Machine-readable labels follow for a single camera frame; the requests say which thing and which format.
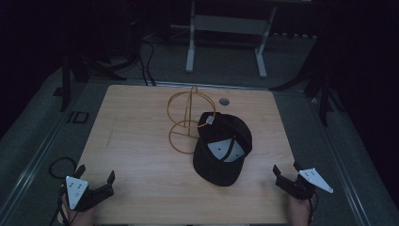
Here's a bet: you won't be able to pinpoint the black floor cables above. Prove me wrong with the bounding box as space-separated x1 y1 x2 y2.
137 39 157 87

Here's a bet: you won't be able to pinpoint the white metal table frame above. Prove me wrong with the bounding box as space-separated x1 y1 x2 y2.
184 0 279 80

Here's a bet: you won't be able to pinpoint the gold wire hat stand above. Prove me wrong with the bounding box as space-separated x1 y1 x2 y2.
167 86 217 155

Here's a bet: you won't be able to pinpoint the black looped gripper cable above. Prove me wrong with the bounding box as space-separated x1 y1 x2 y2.
48 156 78 226

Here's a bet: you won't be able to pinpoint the black baseball cap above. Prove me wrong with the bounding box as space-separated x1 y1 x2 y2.
192 111 254 187

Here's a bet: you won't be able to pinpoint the black rectangular floor bracket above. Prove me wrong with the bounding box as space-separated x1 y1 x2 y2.
66 110 90 125

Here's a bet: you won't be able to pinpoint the person's left hand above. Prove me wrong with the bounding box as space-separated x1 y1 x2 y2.
56 192 98 226

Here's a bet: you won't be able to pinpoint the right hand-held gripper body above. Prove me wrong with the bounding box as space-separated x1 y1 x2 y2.
275 168 334 201

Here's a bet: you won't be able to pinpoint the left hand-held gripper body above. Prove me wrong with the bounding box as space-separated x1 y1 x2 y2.
65 176 116 212

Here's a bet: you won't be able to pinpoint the person's right hand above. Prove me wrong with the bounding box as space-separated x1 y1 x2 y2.
287 194 315 226

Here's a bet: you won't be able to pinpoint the black tripod stand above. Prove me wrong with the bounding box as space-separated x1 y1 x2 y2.
270 40 346 128
52 46 128 113

